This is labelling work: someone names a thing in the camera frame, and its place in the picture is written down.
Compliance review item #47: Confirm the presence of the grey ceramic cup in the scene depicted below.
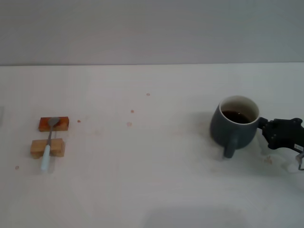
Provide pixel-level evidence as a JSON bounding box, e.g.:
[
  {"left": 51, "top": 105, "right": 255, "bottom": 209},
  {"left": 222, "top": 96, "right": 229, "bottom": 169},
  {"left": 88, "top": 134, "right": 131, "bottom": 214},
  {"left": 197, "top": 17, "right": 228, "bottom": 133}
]
[{"left": 209, "top": 95, "right": 260, "bottom": 159}]

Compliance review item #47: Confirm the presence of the blue handled metal spoon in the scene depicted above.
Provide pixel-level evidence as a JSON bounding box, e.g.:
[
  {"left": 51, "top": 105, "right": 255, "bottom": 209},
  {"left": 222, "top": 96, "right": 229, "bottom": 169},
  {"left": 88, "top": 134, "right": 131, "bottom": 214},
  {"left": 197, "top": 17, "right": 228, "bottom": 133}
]
[{"left": 40, "top": 116, "right": 60, "bottom": 171}]

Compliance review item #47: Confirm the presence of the reddish stained wooden block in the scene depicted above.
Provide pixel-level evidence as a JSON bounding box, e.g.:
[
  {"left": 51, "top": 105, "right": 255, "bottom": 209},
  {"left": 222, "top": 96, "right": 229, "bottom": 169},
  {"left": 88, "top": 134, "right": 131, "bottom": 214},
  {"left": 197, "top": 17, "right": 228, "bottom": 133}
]
[{"left": 38, "top": 116, "right": 70, "bottom": 132}]

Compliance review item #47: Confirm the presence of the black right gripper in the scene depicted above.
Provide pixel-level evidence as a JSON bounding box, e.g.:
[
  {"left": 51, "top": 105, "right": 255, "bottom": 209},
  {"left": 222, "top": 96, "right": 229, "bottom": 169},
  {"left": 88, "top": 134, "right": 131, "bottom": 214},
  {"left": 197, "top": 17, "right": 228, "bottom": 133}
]
[{"left": 258, "top": 117, "right": 304, "bottom": 152}]

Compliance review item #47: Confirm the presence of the dark coffee liquid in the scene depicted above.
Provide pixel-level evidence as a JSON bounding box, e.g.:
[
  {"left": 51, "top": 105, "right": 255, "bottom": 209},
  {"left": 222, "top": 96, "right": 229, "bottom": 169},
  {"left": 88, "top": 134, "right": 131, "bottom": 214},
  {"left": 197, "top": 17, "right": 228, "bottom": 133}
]
[{"left": 222, "top": 110, "right": 254, "bottom": 125}]

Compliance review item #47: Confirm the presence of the light wooden block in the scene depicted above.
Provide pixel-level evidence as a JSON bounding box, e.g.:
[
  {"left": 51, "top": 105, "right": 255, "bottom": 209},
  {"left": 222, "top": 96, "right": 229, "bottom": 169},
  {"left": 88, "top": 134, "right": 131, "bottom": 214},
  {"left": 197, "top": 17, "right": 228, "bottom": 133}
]
[{"left": 30, "top": 138, "right": 66, "bottom": 159}]

